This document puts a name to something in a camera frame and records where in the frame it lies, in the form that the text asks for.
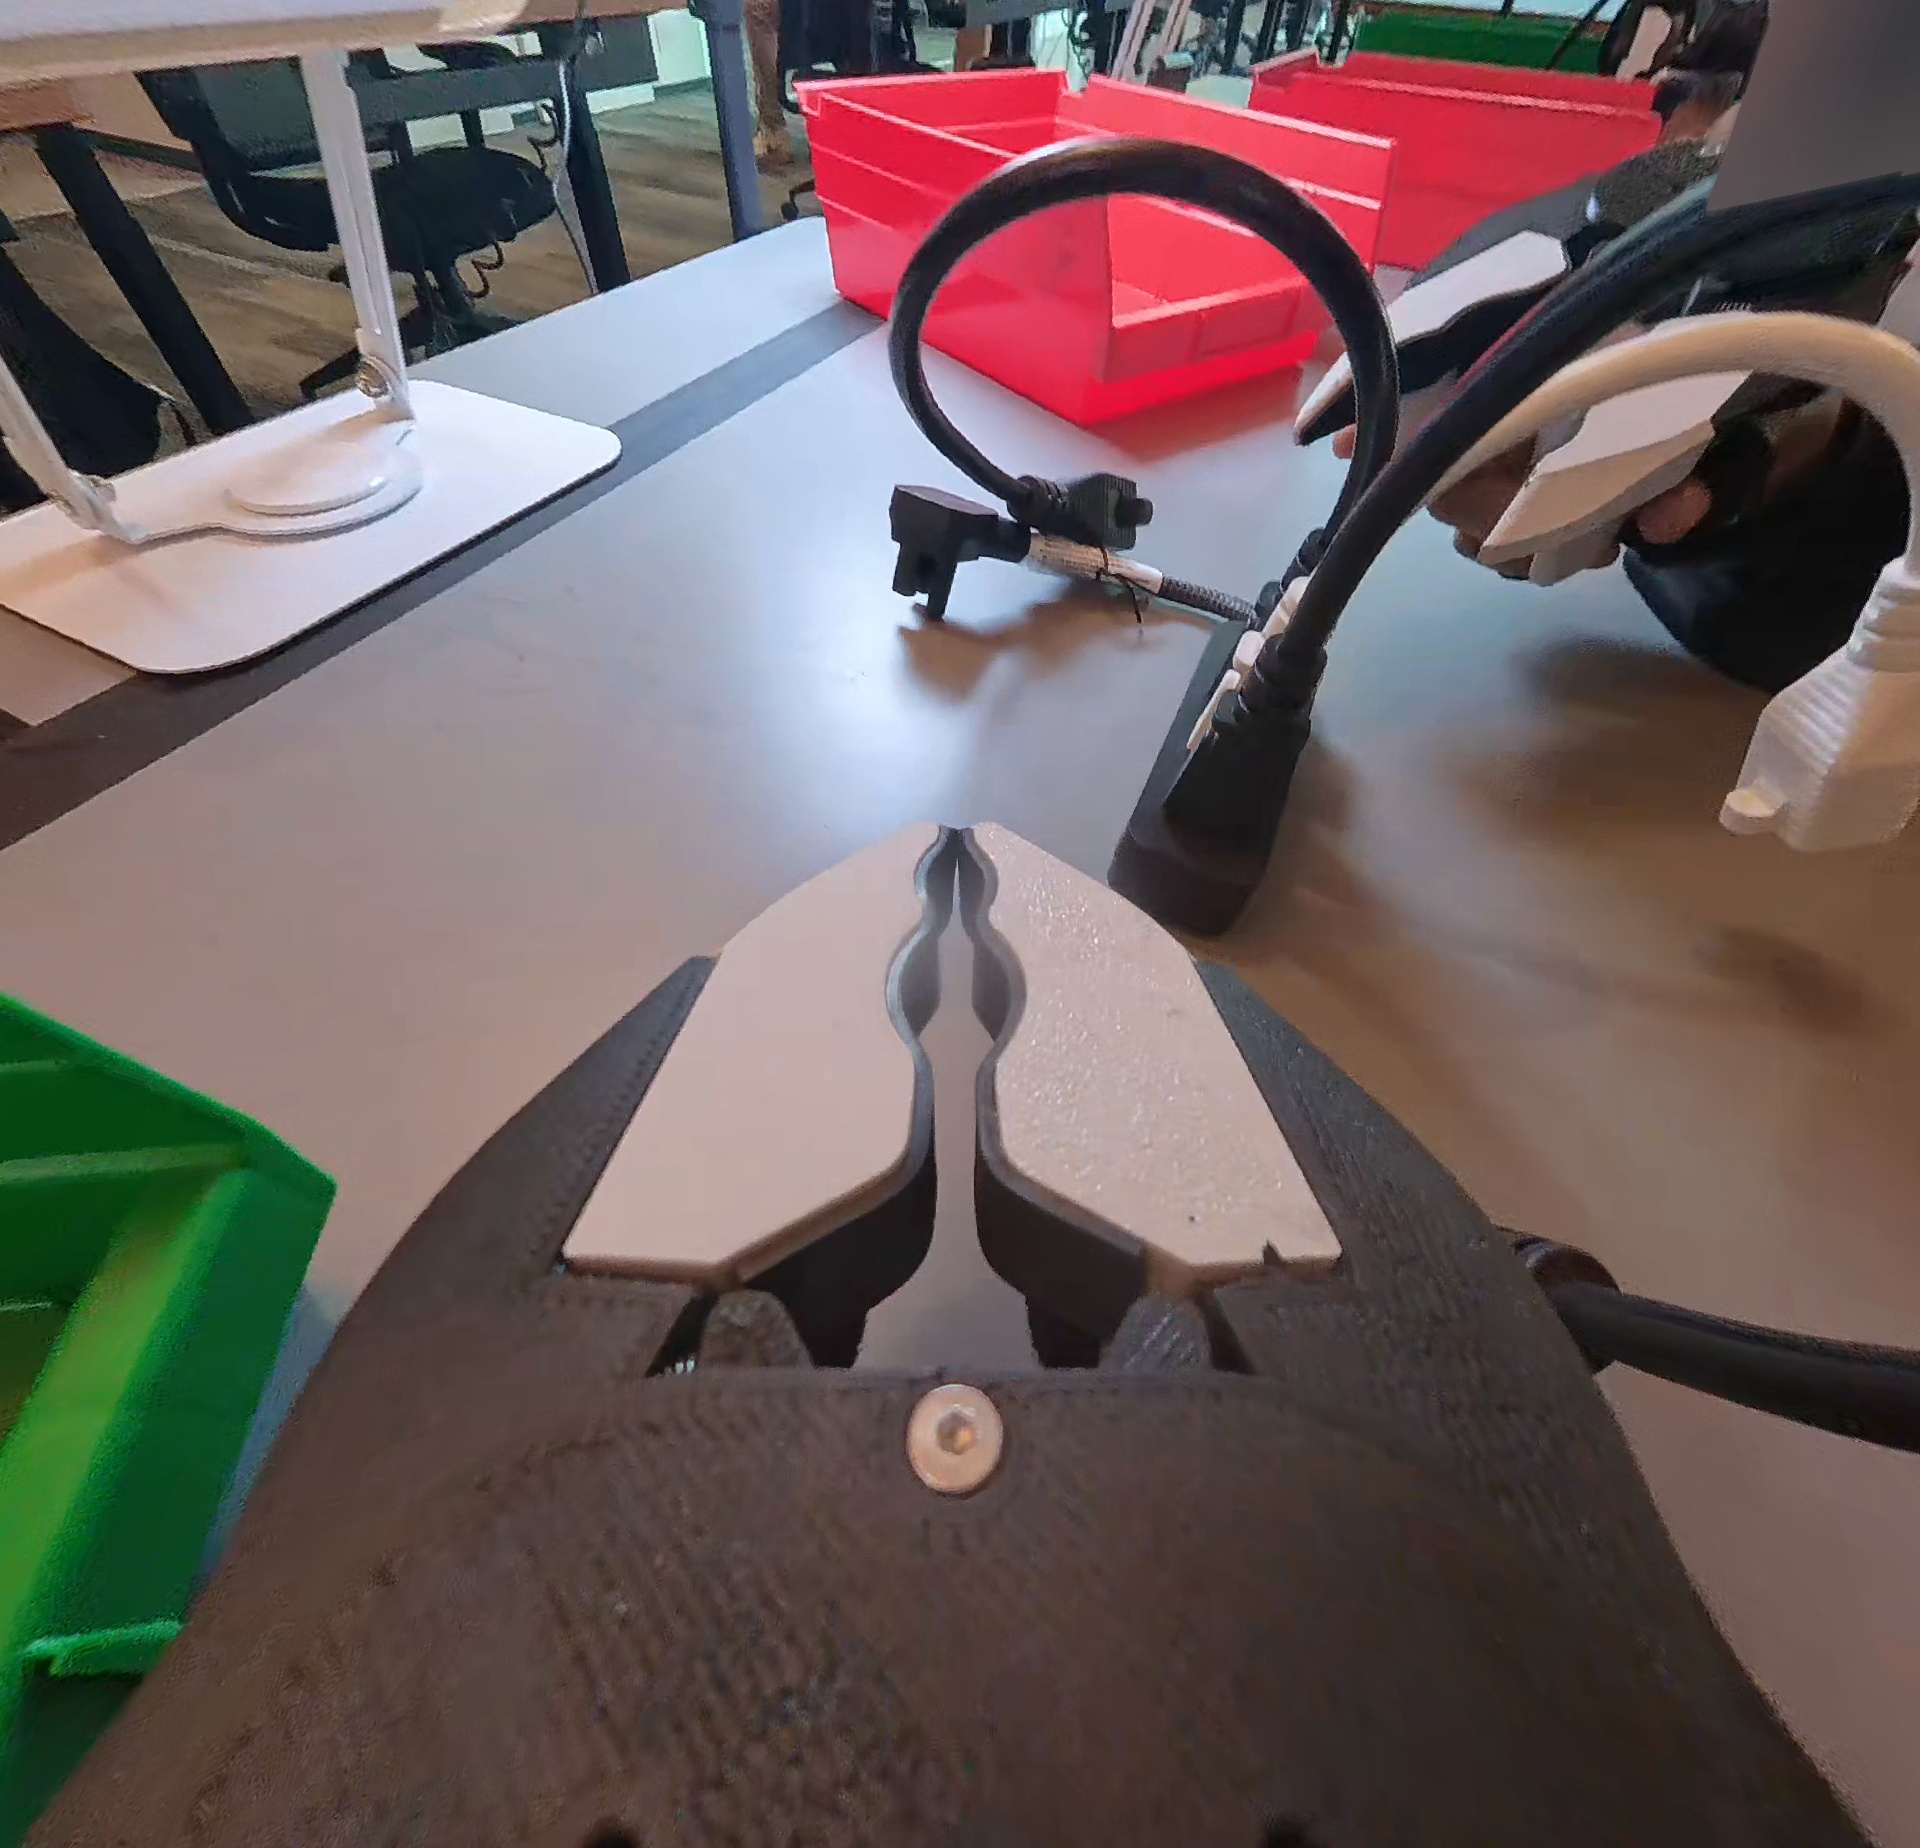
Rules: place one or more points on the black power strip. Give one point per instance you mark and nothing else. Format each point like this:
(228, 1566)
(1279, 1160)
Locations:
(1200, 858)

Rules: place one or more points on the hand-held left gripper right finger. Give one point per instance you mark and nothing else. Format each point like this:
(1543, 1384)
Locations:
(1156, 1114)

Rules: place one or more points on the green plastic bin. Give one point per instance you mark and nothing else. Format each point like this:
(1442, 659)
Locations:
(1470, 41)
(136, 1279)

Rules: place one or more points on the red plastic bin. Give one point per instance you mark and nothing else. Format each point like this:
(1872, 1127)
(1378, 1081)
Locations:
(1500, 154)
(975, 259)

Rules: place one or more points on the black office chair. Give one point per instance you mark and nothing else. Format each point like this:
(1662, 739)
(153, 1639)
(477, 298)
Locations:
(450, 207)

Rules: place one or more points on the person's right hand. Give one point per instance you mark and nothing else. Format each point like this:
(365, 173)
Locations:
(1477, 507)

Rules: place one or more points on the blue metal pole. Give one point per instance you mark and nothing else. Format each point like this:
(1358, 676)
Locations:
(731, 78)

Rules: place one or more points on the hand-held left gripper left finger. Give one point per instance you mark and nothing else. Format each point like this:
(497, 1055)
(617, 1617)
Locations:
(751, 1114)

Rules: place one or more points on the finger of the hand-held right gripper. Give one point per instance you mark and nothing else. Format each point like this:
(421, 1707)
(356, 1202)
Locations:
(1440, 304)
(1605, 483)

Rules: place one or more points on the person's right forearm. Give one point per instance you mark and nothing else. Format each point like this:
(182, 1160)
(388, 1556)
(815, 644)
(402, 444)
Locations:
(1801, 589)

